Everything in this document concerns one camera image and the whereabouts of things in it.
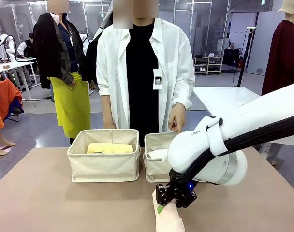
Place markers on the white side table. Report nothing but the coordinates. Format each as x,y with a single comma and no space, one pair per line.
222,96

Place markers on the yellow towel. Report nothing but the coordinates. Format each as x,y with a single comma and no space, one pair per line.
108,148

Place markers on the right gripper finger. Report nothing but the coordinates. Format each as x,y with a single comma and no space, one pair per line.
162,195
185,203

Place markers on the orange jacket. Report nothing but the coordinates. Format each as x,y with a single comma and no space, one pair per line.
9,94

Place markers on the black case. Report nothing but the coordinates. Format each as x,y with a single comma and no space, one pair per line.
231,56

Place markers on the person's left hand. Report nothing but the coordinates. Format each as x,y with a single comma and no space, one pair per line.
177,118

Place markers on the white background table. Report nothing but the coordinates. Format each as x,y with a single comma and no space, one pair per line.
14,66

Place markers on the beige hat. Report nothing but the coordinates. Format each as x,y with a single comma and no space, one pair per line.
290,6

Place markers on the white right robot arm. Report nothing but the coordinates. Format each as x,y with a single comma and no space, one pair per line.
193,149

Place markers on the person in white shirt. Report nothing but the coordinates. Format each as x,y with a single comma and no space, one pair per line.
142,72

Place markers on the person's right forearm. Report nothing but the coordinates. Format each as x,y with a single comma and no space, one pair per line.
107,108

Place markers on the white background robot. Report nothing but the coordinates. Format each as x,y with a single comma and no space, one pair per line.
6,43

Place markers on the wooden shoe rack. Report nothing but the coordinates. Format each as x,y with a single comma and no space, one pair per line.
208,65

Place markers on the beige fabric basket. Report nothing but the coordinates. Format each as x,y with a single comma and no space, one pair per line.
103,169
154,169

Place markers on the seated background person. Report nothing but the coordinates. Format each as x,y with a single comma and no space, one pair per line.
27,47

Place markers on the person's right hand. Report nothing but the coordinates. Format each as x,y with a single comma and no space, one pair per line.
109,125

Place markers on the mannequin in red cape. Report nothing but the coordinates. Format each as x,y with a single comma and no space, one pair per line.
282,60

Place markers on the white towel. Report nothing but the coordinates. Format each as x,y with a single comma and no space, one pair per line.
159,154

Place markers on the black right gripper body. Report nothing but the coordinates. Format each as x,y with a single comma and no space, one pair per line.
182,189

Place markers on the pink towel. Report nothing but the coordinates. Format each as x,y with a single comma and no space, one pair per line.
168,220

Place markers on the black tripod pole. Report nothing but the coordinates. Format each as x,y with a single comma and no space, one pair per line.
243,60

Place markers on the white name tag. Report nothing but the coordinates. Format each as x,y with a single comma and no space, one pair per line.
157,79

